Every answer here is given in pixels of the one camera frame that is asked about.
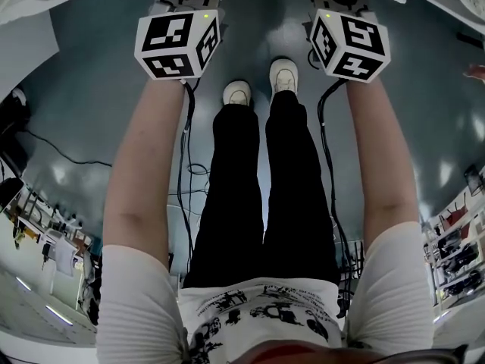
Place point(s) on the person's white right shoe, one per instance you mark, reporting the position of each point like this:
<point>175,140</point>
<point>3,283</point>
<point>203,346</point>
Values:
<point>283,76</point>

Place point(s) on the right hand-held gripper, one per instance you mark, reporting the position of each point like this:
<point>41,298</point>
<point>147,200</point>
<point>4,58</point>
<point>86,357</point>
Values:
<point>352,44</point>

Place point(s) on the person's left forearm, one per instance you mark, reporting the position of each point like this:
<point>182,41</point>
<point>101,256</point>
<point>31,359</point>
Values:
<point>151,146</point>

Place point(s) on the black trousers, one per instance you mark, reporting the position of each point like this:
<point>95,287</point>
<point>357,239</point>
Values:
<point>235,203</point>

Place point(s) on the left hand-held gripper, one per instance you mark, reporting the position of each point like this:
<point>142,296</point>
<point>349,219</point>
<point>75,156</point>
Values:
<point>170,40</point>

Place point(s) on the black floor equipment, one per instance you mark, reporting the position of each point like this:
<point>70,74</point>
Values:
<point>13,139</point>

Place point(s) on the person's white left shoe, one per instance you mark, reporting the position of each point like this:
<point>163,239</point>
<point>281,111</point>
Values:
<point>236,93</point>

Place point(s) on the person's white shoe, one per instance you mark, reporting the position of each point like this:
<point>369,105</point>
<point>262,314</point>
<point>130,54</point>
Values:
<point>236,93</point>
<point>283,76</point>

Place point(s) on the person's right forearm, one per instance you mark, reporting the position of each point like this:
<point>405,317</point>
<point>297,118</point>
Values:
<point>379,146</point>

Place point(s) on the white black-printed shirt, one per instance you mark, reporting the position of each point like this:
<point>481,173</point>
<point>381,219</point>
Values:
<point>273,317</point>

